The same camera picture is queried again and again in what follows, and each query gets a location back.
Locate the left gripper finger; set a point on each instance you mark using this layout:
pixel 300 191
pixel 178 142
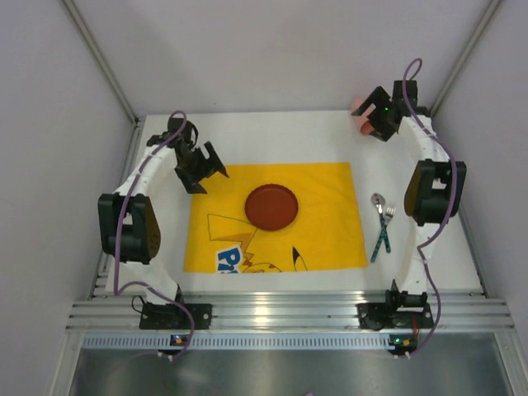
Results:
pixel 212 163
pixel 190 182

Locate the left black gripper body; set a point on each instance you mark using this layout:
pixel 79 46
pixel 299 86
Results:
pixel 198 166

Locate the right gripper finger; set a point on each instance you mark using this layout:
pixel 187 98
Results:
pixel 383 132
pixel 382 101

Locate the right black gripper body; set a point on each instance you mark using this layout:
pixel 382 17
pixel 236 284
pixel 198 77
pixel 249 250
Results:
pixel 379 113

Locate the pink plastic cup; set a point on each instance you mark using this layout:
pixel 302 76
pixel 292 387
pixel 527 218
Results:
pixel 362 122

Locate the spoon with green handle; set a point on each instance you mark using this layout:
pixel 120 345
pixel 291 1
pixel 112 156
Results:
pixel 378 201

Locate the red round plate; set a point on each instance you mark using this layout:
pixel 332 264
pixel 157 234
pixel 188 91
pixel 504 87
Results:
pixel 271 207

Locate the fork with green handle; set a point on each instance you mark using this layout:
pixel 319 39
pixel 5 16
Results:
pixel 389 215

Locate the yellow cartoon placemat cloth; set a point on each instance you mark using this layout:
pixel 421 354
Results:
pixel 325 233

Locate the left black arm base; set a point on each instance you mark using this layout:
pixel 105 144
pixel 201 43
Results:
pixel 170 317

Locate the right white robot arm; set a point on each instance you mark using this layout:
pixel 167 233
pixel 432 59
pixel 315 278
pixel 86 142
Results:
pixel 435 187

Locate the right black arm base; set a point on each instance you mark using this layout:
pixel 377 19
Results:
pixel 379 316

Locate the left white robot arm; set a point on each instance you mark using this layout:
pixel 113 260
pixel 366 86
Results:
pixel 129 229

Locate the perforated grey cable tray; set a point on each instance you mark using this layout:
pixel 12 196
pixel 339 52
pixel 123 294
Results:
pixel 240 341

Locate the aluminium mounting rail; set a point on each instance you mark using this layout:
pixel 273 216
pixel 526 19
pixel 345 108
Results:
pixel 325 300

